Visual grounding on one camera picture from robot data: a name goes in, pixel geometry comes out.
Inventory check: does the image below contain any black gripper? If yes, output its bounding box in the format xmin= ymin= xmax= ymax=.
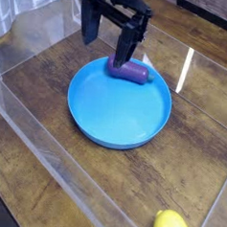
xmin=80 ymin=0 xmax=152 ymax=69

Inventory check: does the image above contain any purple toy eggplant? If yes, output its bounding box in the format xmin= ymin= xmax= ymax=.
xmin=107 ymin=54 xmax=154 ymax=84

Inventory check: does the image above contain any blue round tray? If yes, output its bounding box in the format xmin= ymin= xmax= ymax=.
xmin=67 ymin=57 xmax=172 ymax=149

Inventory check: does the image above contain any clear acrylic enclosure wall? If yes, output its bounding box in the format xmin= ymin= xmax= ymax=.
xmin=0 ymin=0 xmax=227 ymax=227

